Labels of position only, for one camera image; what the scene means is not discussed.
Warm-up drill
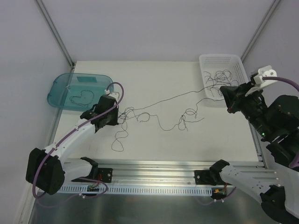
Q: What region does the purple thin cable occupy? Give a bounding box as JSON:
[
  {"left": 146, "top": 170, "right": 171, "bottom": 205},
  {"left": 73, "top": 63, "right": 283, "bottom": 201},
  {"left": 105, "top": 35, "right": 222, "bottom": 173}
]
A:
[{"left": 211, "top": 69, "right": 234, "bottom": 89}]

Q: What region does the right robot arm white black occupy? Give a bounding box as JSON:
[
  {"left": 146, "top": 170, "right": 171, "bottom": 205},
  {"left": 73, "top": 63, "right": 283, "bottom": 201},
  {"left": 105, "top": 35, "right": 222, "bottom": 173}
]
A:
[{"left": 209, "top": 83, "right": 299, "bottom": 224}]

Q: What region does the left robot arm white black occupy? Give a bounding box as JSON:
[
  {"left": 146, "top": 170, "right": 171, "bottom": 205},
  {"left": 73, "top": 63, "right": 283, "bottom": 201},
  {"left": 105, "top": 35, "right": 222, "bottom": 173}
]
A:
[{"left": 25, "top": 92, "right": 119, "bottom": 195}]

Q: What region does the teal translucent plastic bin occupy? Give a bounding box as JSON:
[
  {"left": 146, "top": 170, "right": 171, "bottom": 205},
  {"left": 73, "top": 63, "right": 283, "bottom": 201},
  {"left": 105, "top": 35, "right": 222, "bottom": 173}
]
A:
[{"left": 47, "top": 73, "right": 114, "bottom": 112}]

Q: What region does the white perforated plastic basket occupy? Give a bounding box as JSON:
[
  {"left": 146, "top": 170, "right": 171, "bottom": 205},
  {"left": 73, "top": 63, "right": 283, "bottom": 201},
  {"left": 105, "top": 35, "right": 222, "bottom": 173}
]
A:
[{"left": 199, "top": 54, "right": 249, "bottom": 107}]

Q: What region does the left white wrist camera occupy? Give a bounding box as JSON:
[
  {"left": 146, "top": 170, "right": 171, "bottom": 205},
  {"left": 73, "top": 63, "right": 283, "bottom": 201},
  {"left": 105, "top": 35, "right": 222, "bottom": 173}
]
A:
[{"left": 105, "top": 90, "right": 120, "bottom": 101}]

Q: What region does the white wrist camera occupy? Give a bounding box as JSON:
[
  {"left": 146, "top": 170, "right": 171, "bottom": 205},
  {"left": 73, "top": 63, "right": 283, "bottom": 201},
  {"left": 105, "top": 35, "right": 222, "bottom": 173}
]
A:
[
  {"left": 105, "top": 90, "right": 120, "bottom": 101},
  {"left": 245, "top": 65, "right": 280, "bottom": 96}
]

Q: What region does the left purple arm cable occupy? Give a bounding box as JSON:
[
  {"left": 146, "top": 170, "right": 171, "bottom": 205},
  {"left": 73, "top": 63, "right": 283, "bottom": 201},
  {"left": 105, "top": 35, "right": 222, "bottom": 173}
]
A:
[{"left": 32, "top": 81, "right": 124, "bottom": 199}]

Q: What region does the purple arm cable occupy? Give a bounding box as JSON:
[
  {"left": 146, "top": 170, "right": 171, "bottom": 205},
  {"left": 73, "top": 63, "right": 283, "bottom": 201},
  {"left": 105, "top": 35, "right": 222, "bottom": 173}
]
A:
[
  {"left": 32, "top": 81, "right": 124, "bottom": 199},
  {"left": 196, "top": 77, "right": 299, "bottom": 206}
]

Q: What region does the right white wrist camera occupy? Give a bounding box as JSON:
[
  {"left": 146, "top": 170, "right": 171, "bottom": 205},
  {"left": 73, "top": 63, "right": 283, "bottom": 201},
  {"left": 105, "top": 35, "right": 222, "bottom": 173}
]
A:
[{"left": 245, "top": 65, "right": 280, "bottom": 96}]

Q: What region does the black cable in teal bin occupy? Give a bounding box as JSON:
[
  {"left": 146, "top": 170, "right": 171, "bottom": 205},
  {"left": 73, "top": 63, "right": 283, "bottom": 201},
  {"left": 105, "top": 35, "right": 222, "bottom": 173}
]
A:
[{"left": 70, "top": 90, "right": 95, "bottom": 107}]

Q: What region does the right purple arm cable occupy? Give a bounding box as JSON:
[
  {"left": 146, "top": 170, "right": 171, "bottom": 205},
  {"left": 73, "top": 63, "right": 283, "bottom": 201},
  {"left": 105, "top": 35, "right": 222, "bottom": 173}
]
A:
[{"left": 196, "top": 77, "right": 299, "bottom": 206}]

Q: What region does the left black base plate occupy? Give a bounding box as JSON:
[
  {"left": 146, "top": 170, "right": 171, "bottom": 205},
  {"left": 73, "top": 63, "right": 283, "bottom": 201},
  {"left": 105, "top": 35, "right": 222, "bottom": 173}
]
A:
[{"left": 96, "top": 168, "right": 113, "bottom": 183}]

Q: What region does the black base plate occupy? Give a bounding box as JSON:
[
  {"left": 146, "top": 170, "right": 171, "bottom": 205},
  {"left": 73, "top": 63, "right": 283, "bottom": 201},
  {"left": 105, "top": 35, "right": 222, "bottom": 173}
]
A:
[
  {"left": 96, "top": 168, "right": 113, "bottom": 183},
  {"left": 194, "top": 170, "right": 224, "bottom": 186}
]

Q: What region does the aluminium mounting rail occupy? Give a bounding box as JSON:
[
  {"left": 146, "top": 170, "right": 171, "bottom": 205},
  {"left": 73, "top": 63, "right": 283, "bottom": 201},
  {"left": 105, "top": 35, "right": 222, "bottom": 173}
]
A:
[{"left": 63, "top": 158, "right": 281, "bottom": 187}]

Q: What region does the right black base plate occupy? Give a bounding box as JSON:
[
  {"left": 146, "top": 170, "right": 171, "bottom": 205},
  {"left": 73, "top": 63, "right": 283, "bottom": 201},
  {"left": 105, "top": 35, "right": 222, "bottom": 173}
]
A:
[{"left": 194, "top": 170, "right": 224, "bottom": 186}]

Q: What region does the white slotted cable duct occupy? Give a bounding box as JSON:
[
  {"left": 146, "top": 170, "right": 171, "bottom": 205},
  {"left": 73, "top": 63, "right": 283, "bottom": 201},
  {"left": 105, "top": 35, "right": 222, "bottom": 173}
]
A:
[{"left": 58, "top": 184, "right": 212, "bottom": 196}]

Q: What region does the right aluminium frame post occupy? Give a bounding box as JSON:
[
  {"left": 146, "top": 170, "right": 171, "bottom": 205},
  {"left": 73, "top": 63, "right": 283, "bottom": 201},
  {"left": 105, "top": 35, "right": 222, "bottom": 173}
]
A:
[{"left": 241, "top": 0, "right": 283, "bottom": 62}]

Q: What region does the aluminium frame post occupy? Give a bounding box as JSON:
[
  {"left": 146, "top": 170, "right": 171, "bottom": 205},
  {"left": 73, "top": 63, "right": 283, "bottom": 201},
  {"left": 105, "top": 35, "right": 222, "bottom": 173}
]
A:
[
  {"left": 34, "top": 0, "right": 75, "bottom": 70},
  {"left": 241, "top": 0, "right": 283, "bottom": 62}
]

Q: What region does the left aluminium frame post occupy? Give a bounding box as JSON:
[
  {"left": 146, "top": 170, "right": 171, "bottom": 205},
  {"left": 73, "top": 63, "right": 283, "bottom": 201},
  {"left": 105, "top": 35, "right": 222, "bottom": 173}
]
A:
[{"left": 34, "top": 0, "right": 75, "bottom": 70}]

